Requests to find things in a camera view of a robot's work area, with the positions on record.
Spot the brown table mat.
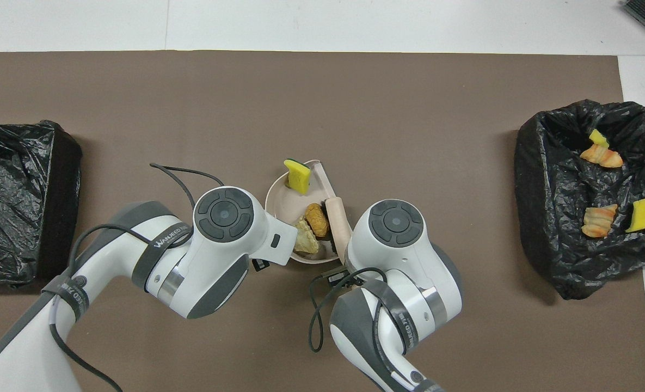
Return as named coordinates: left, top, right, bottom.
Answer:
left=0, top=51, right=645, bottom=392

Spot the black bag lined bin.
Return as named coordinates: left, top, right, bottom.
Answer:
left=514, top=99, right=645, bottom=301
left=0, top=120, right=83, bottom=287

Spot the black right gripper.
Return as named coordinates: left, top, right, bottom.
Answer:
left=328, top=265, right=363, bottom=286

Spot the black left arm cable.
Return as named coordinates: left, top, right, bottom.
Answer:
left=50, top=162, right=225, bottom=392

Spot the beige hand brush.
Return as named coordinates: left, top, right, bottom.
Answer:
left=314, top=197, right=354, bottom=256

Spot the beige plastic dustpan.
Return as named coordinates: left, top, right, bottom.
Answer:
left=265, top=159, right=350, bottom=266

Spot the brown peanut shaped bread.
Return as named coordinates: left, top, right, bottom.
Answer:
left=305, top=203, right=331, bottom=238

